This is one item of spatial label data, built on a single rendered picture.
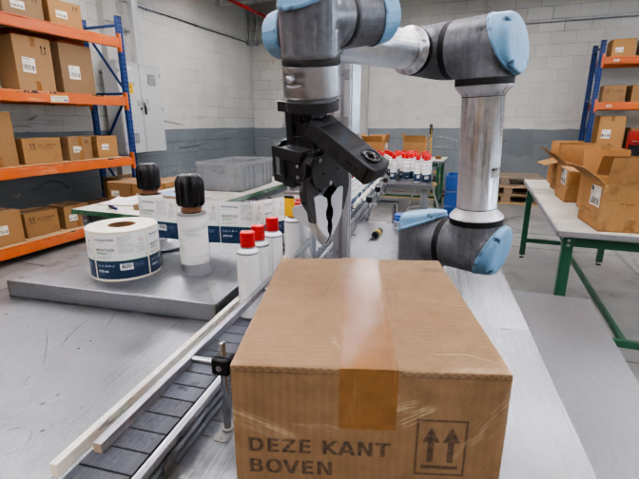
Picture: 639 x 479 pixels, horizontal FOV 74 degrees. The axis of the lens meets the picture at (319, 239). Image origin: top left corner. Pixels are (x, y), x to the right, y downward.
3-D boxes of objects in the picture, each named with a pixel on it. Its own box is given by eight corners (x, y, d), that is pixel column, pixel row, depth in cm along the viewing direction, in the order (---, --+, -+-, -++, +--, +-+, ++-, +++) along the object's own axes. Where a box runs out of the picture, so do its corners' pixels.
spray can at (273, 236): (268, 287, 117) (265, 214, 111) (286, 288, 116) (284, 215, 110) (261, 294, 112) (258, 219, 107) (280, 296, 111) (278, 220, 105)
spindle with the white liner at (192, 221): (191, 265, 134) (183, 171, 126) (217, 268, 132) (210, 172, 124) (175, 276, 126) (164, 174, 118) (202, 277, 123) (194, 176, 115)
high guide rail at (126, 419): (321, 231, 150) (321, 227, 149) (325, 231, 149) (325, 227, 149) (94, 452, 49) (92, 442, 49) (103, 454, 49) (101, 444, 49)
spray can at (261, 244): (255, 299, 109) (251, 221, 103) (274, 301, 107) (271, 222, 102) (246, 308, 104) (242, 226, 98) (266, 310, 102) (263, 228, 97)
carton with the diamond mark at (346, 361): (284, 407, 72) (280, 257, 65) (426, 412, 71) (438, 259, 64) (243, 597, 43) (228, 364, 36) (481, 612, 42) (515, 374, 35)
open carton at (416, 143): (398, 159, 644) (400, 133, 634) (403, 156, 689) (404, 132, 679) (430, 159, 630) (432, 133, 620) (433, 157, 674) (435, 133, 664)
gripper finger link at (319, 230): (302, 235, 68) (300, 181, 64) (330, 246, 64) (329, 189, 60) (288, 242, 66) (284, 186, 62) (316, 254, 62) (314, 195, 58)
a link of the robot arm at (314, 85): (352, 63, 54) (308, 68, 49) (352, 100, 57) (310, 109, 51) (310, 62, 59) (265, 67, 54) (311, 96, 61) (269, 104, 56)
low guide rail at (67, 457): (301, 243, 153) (301, 239, 152) (305, 243, 153) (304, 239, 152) (50, 476, 53) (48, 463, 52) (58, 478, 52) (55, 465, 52)
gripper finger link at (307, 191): (321, 214, 63) (319, 157, 59) (330, 217, 62) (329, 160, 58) (299, 224, 60) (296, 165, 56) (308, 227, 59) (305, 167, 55)
